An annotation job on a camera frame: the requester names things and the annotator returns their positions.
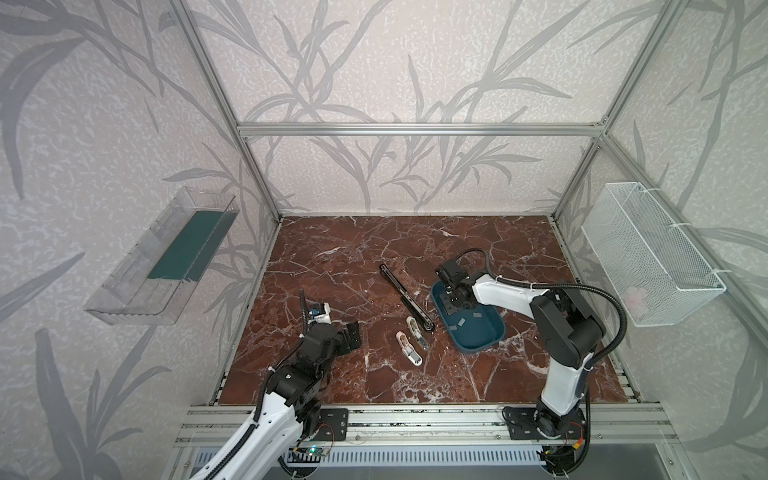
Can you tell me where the black stapler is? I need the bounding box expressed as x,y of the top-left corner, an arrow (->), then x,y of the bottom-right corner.
379,263 -> 435,332

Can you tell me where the beige stapler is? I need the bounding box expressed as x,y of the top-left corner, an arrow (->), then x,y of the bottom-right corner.
406,316 -> 429,351

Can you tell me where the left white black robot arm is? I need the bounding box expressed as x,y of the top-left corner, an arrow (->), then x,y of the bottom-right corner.
193,290 -> 361,479

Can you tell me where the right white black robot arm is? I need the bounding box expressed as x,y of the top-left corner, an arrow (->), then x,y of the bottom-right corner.
435,257 -> 628,439

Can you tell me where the teal plastic tray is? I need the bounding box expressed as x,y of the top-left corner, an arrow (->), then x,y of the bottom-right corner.
430,281 -> 507,354

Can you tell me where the small green circuit board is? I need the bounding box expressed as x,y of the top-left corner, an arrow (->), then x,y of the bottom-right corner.
291,445 -> 332,463

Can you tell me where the green pad in bin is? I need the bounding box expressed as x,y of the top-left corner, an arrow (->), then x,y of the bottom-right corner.
148,210 -> 238,282

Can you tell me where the pink object in basket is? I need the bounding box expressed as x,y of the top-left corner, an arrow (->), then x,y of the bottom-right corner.
622,287 -> 649,317

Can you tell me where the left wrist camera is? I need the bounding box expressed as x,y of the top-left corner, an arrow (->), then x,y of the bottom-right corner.
307,302 -> 332,324

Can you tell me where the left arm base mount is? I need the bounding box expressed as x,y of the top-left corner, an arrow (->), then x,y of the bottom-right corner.
302,408 -> 349,442

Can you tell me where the slotted grey cable duct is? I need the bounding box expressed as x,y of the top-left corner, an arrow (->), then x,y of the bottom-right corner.
194,448 -> 544,468

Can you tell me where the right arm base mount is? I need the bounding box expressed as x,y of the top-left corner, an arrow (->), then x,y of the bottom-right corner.
502,406 -> 589,442

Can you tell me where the aluminium front rail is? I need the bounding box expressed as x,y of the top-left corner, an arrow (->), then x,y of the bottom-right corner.
173,403 -> 680,448

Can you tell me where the clear plastic wall bin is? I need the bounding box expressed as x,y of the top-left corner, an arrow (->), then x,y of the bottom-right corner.
84,187 -> 240,326

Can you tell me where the white wire mesh basket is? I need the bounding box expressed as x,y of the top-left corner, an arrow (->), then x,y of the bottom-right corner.
582,182 -> 727,327

